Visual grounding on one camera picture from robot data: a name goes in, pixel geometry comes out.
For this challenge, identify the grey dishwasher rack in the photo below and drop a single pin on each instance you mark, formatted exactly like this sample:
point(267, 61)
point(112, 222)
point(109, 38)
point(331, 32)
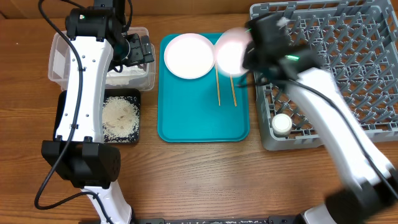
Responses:
point(357, 43)

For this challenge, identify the white cup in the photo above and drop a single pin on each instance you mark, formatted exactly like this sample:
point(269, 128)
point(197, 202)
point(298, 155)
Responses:
point(281, 125)

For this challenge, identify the white crumpled tissue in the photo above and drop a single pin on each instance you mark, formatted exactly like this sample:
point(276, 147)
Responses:
point(128, 73)

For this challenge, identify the black food waste tray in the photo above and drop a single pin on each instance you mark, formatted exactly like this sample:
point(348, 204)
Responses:
point(124, 93)

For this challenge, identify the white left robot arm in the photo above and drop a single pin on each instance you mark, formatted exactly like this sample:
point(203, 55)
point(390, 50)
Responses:
point(98, 40)

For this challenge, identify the wooden chopstick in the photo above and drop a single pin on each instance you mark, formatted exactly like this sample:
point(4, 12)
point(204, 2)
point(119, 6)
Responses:
point(233, 90)
point(217, 85)

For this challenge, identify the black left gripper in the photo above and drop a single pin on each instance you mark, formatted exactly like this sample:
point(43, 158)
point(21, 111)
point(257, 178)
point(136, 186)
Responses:
point(140, 56)

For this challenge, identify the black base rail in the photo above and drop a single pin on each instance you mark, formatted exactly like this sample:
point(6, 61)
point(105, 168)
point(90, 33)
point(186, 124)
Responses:
point(280, 219)

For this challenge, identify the small white rice plate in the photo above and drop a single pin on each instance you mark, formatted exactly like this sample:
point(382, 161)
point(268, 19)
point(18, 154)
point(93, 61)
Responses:
point(230, 49)

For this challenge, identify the teal serving tray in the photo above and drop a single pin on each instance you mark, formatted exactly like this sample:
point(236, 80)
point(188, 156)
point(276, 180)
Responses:
point(188, 110)

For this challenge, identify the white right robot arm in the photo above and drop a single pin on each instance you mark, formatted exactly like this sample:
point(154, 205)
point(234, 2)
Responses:
point(368, 176)

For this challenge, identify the clear plastic waste bin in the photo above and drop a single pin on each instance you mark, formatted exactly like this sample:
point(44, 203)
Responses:
point(63, 63)

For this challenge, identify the spilled rice pile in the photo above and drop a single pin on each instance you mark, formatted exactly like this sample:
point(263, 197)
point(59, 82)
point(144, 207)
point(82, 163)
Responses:
point(120, 117)

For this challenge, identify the large white plate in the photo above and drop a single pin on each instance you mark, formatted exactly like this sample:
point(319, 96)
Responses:
point(189, 56)

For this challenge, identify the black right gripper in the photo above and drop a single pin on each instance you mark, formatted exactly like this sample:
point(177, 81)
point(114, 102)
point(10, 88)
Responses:
point(250, 60)

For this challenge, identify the left wooden chopstick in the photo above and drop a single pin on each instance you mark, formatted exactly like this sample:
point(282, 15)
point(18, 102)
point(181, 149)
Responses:
point(217, 85)

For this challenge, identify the right wooden chopstick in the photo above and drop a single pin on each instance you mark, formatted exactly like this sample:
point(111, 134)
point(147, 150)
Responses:
point(233, 90)

